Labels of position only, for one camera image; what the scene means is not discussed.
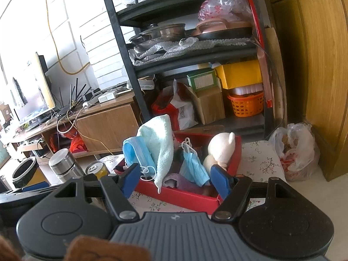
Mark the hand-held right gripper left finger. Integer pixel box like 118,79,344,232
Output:
41,163,141,221

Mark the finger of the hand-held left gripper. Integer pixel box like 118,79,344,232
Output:
21,183,55,194

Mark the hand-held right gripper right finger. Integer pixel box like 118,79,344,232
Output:
210,164,313,221

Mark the blue face mask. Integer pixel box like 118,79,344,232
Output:
122,137,157,181
179,137,211,187

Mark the cream bear plush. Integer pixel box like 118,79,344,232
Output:
202,132,236,176

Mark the purple cloth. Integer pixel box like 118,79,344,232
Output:
162,172,215,195

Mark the pale green towel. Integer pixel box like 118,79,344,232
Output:
137,115,174,193

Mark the red cardboard box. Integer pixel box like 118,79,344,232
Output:
114,132,242,215

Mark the black trash bin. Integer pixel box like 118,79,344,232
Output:
12,157,40,189

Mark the blue yellow drink can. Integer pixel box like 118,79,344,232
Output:
85,160,109,180

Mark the stainless steel thermos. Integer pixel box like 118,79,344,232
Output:
49,148,86,184

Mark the wooden television stand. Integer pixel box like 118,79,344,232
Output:
0,91,142,159

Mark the orange red bag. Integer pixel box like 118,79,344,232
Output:
50,133,89,154

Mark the brown fuzzy cloth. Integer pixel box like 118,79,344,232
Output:
0,235,151,261

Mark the white paper bag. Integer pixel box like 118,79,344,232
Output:
170,79,199,131

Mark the brown cardboard box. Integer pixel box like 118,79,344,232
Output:
186,84,226,125

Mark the orange plastic basket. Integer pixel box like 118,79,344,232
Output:
227,92,265,118

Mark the red plastic bag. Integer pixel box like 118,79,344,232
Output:
151,88,180,131

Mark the white power adapter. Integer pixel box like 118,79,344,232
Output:
98,94,117,104

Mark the white plastic shopping bag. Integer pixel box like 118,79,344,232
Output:
268,123,321,182

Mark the flat screen television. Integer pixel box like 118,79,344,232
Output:
0,52,56,127

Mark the white power strip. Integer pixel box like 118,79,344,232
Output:
126,79,155,91

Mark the translucent plastic container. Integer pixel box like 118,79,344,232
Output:
228,83,264,97

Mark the black router with antennas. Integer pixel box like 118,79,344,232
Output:
58,77,89,115

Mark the green box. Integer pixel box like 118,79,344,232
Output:
186,69,218,92

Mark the yellow box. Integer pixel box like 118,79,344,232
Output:
215,60,264,90

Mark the black shelf rack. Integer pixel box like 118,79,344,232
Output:
98,0,287,142

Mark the brown wooden board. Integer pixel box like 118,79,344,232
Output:
265,27,287,131

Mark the clear bubble wrap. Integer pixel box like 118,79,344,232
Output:
128,37,256,66

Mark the black frying pan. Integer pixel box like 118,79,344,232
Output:
192,27,253,42

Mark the stainless steel pot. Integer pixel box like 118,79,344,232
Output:
129,23,187,45

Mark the wooden cabinet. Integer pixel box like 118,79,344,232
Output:
268,0,348,182

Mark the pink plastic bag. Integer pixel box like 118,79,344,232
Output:
198,0,252,23

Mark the yellow cable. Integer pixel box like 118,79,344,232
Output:
43,0,91,75

